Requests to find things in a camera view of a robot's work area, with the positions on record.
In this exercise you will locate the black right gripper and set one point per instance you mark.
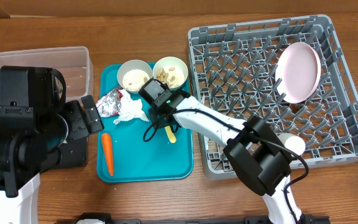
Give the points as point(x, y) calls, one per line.
point(155, 119)

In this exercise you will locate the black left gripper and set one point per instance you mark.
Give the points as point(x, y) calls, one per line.
point(74, 110)

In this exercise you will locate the yellow plastic spoon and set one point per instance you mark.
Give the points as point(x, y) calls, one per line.
point(171, 136)

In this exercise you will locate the white napkin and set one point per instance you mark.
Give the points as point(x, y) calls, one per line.
point(129, 108)

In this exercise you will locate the white paper cup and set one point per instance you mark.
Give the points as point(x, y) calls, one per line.
point(292, 142)

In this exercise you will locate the white plate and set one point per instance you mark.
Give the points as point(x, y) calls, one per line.
point(298, 72)

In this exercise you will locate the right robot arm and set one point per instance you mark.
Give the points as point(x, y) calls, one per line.
point(260, 158)

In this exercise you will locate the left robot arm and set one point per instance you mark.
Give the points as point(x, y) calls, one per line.
point(39, 130)

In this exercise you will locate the grey dishwasher rack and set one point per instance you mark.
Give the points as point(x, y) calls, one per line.
point(233, 69)

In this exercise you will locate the orange carrot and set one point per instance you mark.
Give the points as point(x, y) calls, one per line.
point(106, 141)

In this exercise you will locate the black tray bin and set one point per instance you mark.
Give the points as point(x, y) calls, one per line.
point(67, 155)

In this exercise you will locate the teal plastic tray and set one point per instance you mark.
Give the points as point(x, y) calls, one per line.
point(134, 159)

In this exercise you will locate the white bowl with nuts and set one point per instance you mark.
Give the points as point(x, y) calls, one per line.
point(171, 71)

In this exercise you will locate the white bowl with crumbs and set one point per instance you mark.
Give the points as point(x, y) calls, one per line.
point(133, 74)

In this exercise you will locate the clear plastic bin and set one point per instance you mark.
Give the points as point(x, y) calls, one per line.
point(73, 63)

